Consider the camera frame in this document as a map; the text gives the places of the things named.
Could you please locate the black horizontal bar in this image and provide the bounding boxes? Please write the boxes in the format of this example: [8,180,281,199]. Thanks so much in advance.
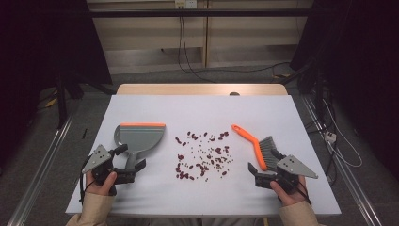
[88,8,314,19]

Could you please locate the metal floor rail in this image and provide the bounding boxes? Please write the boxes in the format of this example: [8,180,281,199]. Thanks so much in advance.
[300,93,384,226]
[6,114,76,226]

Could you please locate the black metal stand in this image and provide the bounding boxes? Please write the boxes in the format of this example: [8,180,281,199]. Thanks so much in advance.
[55,70,87,130]

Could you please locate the grey dustpan with orange edge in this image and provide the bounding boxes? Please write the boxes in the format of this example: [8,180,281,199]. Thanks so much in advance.
[113,121,167,172]

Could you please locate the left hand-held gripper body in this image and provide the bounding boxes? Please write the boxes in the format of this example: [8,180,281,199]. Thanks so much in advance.
[81,144,138,186]

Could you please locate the white power strip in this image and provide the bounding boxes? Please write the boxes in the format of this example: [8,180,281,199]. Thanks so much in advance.
[324,131,338,144]

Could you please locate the black hanging cables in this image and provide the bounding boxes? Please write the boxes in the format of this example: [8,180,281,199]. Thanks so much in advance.
[177,15,218,85]

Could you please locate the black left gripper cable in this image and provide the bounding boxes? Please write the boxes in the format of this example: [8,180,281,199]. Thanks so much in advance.
[79,154,96,205]

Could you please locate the wooden table edge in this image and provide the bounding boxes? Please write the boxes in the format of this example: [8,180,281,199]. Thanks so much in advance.
[116,83,289,96]

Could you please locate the black curtain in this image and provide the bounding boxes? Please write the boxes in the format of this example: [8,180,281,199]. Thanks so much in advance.
[289,0,399,172]
[0,0,113,168]

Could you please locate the orange brush with grey bristles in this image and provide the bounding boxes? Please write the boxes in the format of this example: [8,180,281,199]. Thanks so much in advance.
[231,123,283,172]

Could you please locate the white cable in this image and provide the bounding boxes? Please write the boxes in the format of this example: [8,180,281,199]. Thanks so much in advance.
[322,99,363,169]

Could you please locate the white table sheet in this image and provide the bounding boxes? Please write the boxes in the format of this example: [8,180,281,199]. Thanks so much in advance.
[65,94,343,218]

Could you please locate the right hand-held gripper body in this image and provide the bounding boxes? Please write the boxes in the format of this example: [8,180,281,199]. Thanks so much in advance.
[254,154,319,194]

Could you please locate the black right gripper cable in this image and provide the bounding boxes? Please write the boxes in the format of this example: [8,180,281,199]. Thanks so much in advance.
[295,178,313,207]

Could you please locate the white wall outlet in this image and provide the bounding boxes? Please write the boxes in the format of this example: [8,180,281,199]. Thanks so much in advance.
[174,0,198,9]

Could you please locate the person's left hand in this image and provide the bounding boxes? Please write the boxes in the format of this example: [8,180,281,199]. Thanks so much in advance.
[85,170,118,197]

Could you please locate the person's right hand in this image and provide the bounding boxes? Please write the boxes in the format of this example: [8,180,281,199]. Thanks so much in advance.
[270,175,309,207]

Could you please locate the red beans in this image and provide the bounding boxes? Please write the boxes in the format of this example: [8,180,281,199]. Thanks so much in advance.
[174,130,235,183]

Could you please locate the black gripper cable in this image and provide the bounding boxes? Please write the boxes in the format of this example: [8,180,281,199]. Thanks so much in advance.
[295,178,313,207]
[79,154,96,205]

